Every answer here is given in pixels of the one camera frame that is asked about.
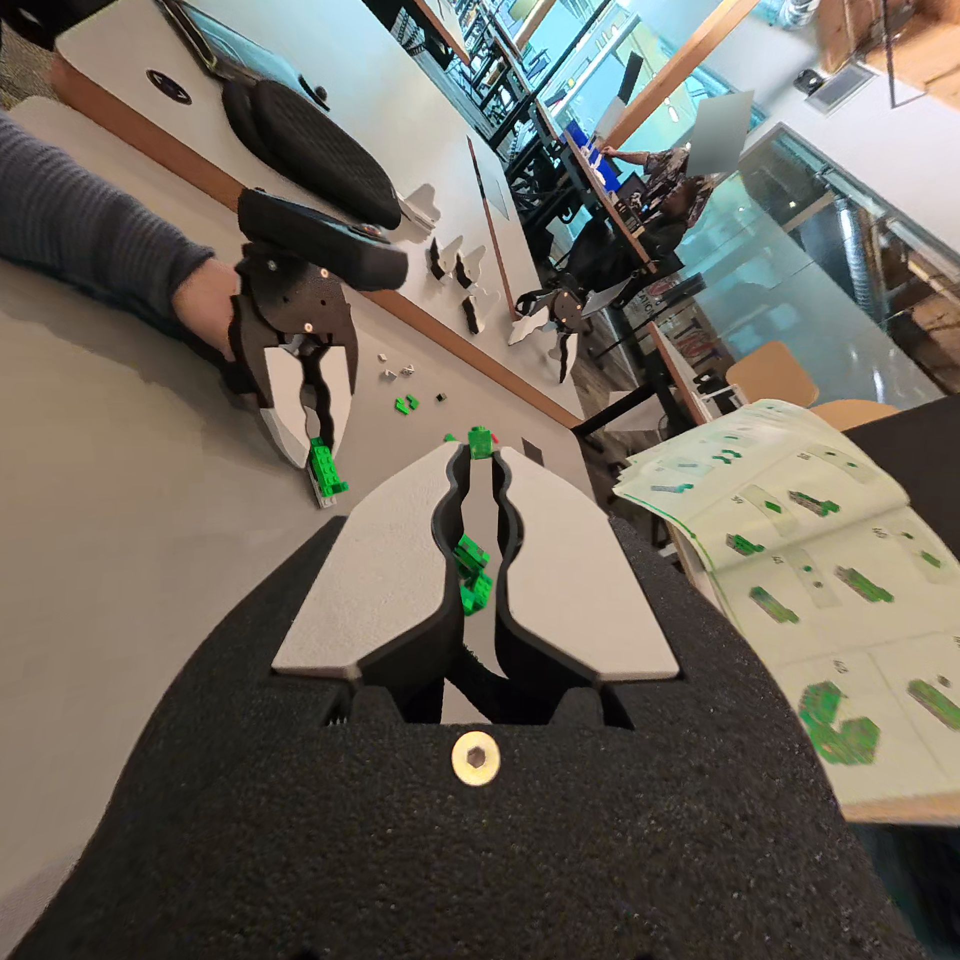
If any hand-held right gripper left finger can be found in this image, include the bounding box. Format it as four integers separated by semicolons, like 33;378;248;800
270;441;470;685

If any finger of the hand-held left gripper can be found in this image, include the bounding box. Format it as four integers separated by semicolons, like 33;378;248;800
258;345;316;471
311;345;355;460

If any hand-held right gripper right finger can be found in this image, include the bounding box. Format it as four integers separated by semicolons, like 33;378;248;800
489;446;682;685

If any green brick assembly grey base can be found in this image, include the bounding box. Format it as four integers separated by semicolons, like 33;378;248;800
307;436;351;510

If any person's left forearm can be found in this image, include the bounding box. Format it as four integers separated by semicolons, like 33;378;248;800
0;108;219;331

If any white desk with wood edge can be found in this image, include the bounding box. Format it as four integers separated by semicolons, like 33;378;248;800
52;0;586;429

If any grey desk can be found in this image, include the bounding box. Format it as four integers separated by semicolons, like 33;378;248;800
0;96;612;931

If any black round desk grommet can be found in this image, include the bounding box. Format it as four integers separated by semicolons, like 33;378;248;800
144;69;194;106

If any spare gripper on desk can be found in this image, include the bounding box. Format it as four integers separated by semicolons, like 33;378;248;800
507;285;594;385

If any person's left hand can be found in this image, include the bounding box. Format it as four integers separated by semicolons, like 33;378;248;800
171;258;245;361

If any black mesh oval case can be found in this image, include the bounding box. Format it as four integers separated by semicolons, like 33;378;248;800
221;75;404;231

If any thin wooden strip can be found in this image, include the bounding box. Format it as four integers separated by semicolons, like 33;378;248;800
465;135;519;316

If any dark framed tablet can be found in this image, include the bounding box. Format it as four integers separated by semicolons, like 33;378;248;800
153;0;331;91

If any green printed instruction booklet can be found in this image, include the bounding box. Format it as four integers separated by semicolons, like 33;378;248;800
612;399;960;807

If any black office chair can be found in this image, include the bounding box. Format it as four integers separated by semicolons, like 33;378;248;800
551;217;684;301

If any blue crate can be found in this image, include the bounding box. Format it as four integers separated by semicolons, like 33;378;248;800
562;120;624;192

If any wooden chair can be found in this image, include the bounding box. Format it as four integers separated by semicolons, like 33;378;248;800
723;341;820;410
810;399;901;432

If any black panel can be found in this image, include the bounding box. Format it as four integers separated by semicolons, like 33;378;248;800
840;393;960;511

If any grey ceiling device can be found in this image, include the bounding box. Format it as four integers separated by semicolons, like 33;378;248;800
795;63;875;114

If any silver ventilation duct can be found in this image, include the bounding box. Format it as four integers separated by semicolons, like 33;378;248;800
828;195;890;324

